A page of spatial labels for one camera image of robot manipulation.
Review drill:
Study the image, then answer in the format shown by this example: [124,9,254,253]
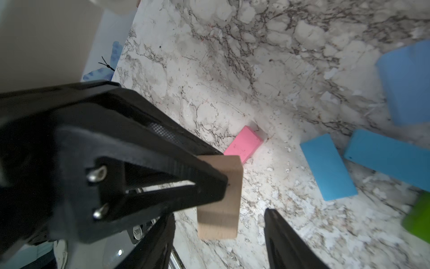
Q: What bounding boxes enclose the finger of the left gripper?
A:
[100,88,221,155]
[50,103,228,243]

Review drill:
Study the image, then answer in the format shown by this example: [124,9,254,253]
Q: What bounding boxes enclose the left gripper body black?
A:
[1,81,101,256]

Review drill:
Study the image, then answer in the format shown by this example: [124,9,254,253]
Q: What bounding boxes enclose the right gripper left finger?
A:
[116,214,175,269]

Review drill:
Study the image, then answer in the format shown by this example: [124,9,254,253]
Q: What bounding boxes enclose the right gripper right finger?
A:
[264,208,329,269]

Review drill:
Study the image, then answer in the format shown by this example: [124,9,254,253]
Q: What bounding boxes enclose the natural wood block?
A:
[197,155,244,241]

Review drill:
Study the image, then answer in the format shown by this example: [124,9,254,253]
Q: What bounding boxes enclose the pink block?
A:
[224,126,263,165]

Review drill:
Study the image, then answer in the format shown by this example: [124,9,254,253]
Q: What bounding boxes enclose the blue block lower left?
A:
[300,134,358,201]

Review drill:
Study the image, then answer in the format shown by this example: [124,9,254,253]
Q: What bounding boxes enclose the dark green block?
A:
[402,192,430,243]

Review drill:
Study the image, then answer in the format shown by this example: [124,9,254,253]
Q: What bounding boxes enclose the light blue block middle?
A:
[344,130,430,192]

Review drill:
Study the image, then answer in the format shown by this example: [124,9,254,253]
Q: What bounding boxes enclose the light blue block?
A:
[376,40,430,126]
[344,130,430,192]

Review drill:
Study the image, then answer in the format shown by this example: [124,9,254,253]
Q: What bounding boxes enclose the light blue block upper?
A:
[376,40,430,126]

